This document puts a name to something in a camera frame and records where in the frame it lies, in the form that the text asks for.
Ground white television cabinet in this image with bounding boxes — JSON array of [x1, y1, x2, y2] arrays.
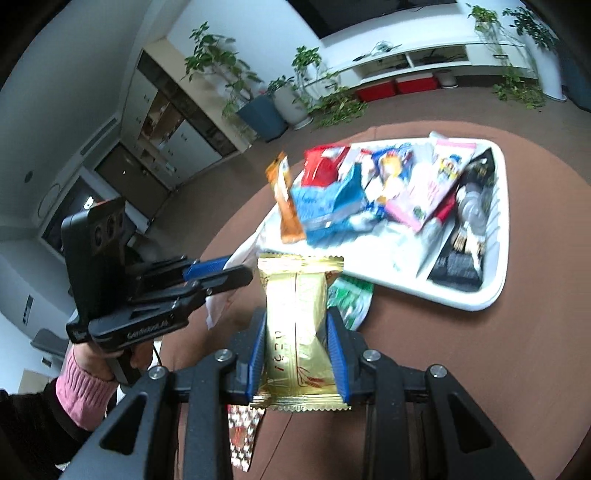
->
[[318, 41, 539, 104]]

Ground plant in tall white pot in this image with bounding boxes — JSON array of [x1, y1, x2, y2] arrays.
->
[[512, 4, 568, 103]]

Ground black snack packet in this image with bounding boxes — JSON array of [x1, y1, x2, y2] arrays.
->
[[425, 150, 498, 292]]

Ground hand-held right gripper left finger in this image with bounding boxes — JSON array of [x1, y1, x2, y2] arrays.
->
[[60, 308, 269, 480]]

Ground brown door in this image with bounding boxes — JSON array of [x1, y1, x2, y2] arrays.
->
[[93, 142, 172, 220]]

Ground black television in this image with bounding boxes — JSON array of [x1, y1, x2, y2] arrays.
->
[[293, 0, 460, 40]]

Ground red storage box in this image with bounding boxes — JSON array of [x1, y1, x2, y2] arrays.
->
[[394, 74, 438, 96], [355, 80, 396, 103]]

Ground green snack packet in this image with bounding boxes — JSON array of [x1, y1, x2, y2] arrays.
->
[[328, 274, 375, 330]]

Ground person's left forearm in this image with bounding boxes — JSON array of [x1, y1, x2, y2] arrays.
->
[[0, 355, 121, 480]]

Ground red fruit print snack packet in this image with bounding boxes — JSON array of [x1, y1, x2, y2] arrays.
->
[[228, 406, 266, 472]]

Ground plant in white round pot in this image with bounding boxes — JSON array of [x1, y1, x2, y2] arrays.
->
[[267, 76, 314, 131]]

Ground trailing green plant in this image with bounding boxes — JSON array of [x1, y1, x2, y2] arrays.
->
[[292, 45, 370, 131]]

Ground white and red snack packet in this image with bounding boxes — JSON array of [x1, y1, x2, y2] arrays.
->
[[416, 194, 458, 245]]

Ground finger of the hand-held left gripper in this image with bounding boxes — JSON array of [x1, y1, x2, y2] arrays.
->
[[134, 266, 254, 308], [139, 256, 232, 283]]

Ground wooden cupboard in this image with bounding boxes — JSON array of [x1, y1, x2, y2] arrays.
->
[[119, 39, 254, 191]]

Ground pink snack packet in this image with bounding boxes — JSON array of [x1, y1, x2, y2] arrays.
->
[[384, 131, 477, 234]]

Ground light blue snack packet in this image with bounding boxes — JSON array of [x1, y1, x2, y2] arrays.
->
[[288, 164, 384, 246]]

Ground white plastic tray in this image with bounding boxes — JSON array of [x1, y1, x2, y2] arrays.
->
[[233, 136, 509, 312]]

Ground long white snack packet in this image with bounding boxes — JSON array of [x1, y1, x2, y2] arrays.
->
[[205, 258, 237, 330]]

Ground large red snack packet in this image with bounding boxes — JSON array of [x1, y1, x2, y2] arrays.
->
[[302, 144, 354, 188]]

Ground long orange snack packet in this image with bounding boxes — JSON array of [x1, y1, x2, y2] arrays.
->
[[264, 152, 308, 245]]

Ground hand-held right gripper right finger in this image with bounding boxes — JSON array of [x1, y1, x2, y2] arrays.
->
[[325, 307, 532, 480]]

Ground leafy vine plant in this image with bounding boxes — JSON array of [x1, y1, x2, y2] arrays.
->
[[465, 4, 548, 112]]

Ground gold snack packet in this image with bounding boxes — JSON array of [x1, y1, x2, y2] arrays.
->
[[249, 254, 352, 411]]

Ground person's left hand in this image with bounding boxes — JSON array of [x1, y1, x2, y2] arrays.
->
[[73, 344, 155, 385]]

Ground blue and orange snack packet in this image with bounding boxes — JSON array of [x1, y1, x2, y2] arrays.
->
[[369, 147, 416, 208]]

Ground tangle of cables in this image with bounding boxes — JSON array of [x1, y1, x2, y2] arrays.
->
[[353, 41, 402, 63]]

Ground plant in dark blue pot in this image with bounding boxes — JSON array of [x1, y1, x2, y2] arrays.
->
[[184, 22, 291, 143]]

